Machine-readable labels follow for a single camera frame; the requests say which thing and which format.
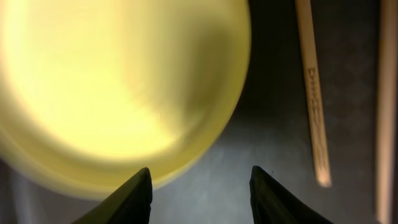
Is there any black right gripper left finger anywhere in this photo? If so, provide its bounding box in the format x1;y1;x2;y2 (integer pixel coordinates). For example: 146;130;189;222
73;167;152;224

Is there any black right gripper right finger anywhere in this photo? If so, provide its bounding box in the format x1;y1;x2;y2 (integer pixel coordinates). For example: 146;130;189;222
249;166;331;224

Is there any yellow plastic plate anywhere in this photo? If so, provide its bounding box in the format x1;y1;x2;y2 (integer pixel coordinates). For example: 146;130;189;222
1;0;251;199

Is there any wooden chopstick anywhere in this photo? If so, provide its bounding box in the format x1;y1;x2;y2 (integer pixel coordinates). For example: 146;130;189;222
375;0;397;224
295;0;332;188

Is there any dark brown serving tray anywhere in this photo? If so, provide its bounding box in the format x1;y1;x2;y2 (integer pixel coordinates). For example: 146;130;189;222
1;0;379;223

